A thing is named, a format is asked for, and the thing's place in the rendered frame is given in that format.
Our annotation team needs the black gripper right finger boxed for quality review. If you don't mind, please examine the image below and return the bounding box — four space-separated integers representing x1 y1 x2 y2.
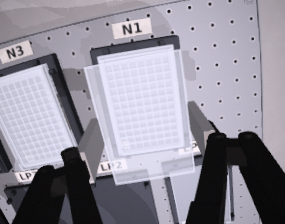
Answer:
185 101 285 224

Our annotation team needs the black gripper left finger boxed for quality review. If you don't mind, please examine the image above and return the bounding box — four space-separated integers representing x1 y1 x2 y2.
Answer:
12 118 105 224

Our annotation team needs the grey perforated base plate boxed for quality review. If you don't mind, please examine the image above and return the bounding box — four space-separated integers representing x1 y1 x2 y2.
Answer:
0 0 264 224

